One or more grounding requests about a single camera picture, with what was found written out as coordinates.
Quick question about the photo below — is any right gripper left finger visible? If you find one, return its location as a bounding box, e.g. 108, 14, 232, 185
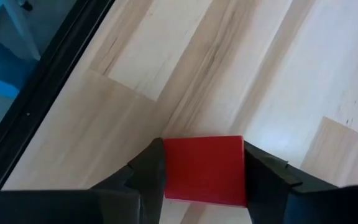
88, 138, 167, 224

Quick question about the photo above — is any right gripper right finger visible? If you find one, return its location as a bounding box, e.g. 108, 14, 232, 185
243, 140, 303, 224

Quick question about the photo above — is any small red block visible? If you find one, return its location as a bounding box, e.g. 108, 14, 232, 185
162, 135, 248, 208

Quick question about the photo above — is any black aluminium table frame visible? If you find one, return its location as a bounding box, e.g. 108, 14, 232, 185
0, 0, 117, 191

